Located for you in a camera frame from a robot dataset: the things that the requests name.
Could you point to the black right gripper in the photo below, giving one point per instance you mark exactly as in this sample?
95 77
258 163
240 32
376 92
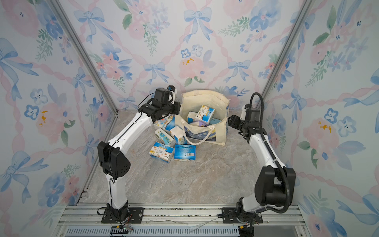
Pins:
234 122

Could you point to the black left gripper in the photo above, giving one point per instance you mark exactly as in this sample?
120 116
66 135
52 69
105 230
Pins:
177 106

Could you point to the cream canvas tote bag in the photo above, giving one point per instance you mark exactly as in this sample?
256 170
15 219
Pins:
192 102

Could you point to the blue white tissue pack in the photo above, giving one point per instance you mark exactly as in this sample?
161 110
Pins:
177 134
192 117

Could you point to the light blue tissue pack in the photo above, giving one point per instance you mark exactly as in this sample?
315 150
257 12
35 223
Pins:
214 121

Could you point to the blue white tissue pack back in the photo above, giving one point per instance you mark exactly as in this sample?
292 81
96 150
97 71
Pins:
177 134

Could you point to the purple tissue pack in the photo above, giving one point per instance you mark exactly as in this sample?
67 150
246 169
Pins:
199 124

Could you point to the blue cartoon tissue pack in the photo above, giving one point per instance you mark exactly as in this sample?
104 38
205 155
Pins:
205 114
162 152

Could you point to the teal tissue pack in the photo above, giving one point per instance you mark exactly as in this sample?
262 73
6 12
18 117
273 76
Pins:
164 137

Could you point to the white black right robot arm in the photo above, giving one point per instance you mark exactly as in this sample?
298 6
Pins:
273 190

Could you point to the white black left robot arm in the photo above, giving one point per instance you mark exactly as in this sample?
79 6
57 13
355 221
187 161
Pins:
112 154

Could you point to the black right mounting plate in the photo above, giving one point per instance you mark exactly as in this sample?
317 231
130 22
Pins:
232 216

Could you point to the black mounting plate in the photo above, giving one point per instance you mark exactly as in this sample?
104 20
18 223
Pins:
133 215
232 216

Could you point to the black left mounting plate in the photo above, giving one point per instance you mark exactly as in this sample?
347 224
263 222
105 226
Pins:
133 215

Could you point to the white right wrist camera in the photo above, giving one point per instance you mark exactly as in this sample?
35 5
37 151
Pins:
246 112

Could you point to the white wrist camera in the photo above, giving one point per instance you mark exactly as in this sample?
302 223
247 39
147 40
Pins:
246 112
172 92

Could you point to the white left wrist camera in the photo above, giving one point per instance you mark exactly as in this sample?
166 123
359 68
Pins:
172 92

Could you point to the right aluminium corner post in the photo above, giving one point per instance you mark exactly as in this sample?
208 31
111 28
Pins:
287 47

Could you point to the aluminium corner post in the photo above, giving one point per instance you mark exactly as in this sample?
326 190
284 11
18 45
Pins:
78 45
287 47

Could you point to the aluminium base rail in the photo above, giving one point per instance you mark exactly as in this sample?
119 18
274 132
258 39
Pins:
177 220

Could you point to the left aluminium corner post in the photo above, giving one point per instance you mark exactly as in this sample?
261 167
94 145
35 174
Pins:
78 45

